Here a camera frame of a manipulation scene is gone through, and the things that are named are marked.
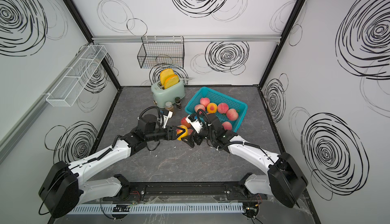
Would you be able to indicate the aluminium wall rail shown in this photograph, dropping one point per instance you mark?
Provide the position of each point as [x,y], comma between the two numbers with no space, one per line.
[186,38]

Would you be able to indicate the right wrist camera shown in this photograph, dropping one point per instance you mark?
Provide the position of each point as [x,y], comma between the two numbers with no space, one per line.
[196,124]

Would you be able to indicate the rear yellow toast slice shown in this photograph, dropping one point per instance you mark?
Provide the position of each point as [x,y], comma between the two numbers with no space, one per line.
[165,74]

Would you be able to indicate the silver lid spice jar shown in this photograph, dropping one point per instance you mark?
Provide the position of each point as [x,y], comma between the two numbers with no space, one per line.
[169,106]

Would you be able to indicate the front yellow toast slice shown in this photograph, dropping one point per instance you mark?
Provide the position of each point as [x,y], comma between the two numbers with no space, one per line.
[171,81]

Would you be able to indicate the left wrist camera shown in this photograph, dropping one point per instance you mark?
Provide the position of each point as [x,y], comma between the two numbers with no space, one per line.
[164,116]

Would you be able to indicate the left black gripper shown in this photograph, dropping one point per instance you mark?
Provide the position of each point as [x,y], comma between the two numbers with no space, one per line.
[172,136]

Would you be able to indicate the white slotted cable duct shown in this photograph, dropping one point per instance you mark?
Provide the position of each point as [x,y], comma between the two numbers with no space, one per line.
[163,208]

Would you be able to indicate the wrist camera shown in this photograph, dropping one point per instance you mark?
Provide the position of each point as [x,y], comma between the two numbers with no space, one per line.
[164,116]
[196,124]

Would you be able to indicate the black wire wall basket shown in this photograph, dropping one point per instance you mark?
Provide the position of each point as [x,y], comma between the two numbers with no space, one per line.
[157,50]

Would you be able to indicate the yellow toast slice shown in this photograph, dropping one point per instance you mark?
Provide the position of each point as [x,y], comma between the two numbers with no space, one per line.
[165,74]
[171,81]

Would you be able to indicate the black lid spice bottle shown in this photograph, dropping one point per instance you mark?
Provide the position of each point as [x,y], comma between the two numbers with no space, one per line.
[178,102]

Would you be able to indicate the mint green toaster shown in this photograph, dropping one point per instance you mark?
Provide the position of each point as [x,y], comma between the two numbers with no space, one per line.
[162,96]

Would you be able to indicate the white mesh wall shelf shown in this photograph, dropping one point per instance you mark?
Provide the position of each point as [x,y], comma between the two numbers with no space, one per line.
[86,74]

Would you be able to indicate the teal plastic basket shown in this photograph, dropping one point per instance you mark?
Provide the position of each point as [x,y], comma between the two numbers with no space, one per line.
[217,98]

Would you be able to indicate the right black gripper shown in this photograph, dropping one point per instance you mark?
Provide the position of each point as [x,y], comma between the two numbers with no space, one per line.
[194,135]

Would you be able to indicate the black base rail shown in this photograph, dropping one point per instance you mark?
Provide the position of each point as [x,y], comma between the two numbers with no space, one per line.
[233,190]

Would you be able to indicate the orange red wrinkled peach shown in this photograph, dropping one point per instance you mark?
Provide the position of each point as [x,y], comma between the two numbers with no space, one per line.
[185,123]

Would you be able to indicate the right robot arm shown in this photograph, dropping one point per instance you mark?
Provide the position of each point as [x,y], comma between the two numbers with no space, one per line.
[282,177]

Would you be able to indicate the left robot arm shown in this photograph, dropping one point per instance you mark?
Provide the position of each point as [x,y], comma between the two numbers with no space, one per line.
[68,184]

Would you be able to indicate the yellow peach red spot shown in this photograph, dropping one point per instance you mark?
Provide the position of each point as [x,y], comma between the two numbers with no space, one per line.
[181,132]

